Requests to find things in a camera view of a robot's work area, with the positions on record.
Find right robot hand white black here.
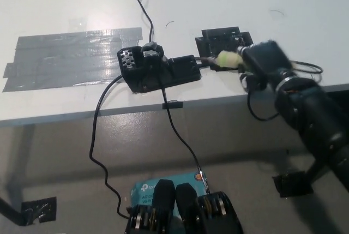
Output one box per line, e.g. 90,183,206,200
236,39,294,91

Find soldering gun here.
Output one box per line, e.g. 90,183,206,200
200,49,246,71

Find black soldering gun cable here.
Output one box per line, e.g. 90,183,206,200
239,59,323,122

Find black soldering gun base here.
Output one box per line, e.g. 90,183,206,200
116,41,202,94

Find black robot torso blocks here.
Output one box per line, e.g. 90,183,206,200
124,179,244,234

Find black square printed fixture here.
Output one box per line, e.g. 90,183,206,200
194,27,255,58

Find small black tape strip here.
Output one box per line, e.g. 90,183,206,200
161,99,183,110

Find teal router box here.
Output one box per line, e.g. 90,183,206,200
129,172,209,218

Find black cable with metal plug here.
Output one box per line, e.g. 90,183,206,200
160,88,211,194

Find black cable with clip end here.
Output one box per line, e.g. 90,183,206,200
135,0,155,43

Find long black cable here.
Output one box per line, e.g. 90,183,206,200
88,77,131,220

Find grey duct tape patch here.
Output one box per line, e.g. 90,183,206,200
2,27,144,93

